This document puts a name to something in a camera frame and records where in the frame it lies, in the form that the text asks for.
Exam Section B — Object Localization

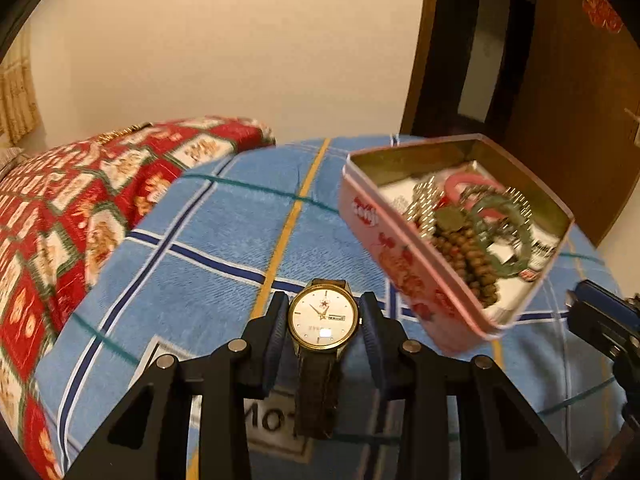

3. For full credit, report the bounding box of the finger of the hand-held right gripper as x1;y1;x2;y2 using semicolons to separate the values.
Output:
565;280;640;361

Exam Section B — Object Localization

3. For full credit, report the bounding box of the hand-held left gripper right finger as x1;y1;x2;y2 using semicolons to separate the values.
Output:
357;291;576;480

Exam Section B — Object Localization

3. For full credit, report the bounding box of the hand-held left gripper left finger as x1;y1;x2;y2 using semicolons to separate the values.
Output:
65;290;291;480

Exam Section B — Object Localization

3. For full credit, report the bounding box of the gold wristwatch dark strap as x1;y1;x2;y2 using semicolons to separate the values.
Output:
287;279;362;441

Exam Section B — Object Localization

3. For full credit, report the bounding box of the pink tin box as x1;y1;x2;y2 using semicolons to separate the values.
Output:
337;133;576;356

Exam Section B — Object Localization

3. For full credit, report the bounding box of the wooden bead bracelet red tassel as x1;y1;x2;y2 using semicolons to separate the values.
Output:
430;225;501;309

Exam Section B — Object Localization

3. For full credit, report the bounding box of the pink bangle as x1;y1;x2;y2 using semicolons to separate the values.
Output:
442;172;507;222

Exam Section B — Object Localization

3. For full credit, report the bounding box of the green jade bangle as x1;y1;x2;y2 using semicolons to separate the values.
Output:
467;195;535;279

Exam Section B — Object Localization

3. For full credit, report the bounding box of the blue plaid blanket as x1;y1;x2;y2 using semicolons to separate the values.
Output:
35;135;632;480

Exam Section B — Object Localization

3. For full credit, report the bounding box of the round olive pendant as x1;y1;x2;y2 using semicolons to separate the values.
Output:
435;207;469;234

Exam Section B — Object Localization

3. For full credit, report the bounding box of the wooden door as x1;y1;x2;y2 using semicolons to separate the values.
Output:
505;0;640;247

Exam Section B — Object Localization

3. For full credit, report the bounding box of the red patterned blanket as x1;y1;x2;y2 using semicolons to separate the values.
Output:
0;116;277;480

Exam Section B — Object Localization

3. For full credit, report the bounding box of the red paper door decoration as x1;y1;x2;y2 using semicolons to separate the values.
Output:
582;0;624;34

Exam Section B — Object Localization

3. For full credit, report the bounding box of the striped pillow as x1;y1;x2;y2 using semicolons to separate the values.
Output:
0;146;28;181

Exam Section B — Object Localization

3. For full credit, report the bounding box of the yellow curtain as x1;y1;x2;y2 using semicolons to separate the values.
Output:
0;35;42;144

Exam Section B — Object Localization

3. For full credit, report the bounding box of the silver bead bracelet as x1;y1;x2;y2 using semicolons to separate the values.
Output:
405;176;442;237
504;187;534;222

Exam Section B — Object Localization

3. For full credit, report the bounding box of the gold bead bracelet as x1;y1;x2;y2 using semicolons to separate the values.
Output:
97;125;151;142

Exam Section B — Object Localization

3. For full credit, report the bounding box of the wooden door frame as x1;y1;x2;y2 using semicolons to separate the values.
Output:
400;0;442;136

